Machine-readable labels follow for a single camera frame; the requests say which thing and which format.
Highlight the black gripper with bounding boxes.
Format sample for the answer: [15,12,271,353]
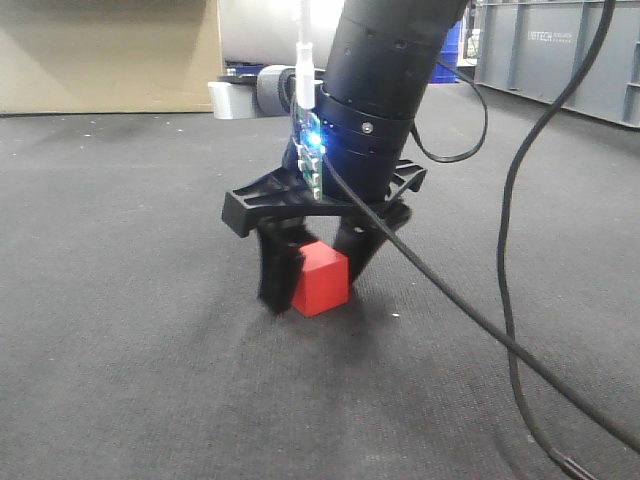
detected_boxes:
[222,159,427,315]

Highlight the red magnetic cube block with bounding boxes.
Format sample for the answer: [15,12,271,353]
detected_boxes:
[292,241,349,317]

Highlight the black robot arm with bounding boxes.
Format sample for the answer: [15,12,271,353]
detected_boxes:
[222,1,465,315]

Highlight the green circuit board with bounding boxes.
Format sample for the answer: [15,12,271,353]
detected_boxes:
[292,103,326,201]

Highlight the grey tape roll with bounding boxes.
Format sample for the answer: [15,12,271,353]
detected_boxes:
[256,65,295,117]

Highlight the white plastic cup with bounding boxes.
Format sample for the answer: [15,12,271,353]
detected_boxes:
[208,81,259,120]

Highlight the blue plastic crate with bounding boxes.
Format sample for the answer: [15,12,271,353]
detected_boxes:
[430,21,462,84]

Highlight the grey metal container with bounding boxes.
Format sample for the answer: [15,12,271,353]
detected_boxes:
[475,1,639,129]

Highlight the large cardboard box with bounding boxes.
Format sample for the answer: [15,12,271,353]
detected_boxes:
[1,1,223,115]

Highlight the thin black cable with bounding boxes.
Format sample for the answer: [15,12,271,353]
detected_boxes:
[279,59,640,451]

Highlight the thick black cable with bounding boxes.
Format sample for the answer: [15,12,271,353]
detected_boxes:
[496,0,617,480]

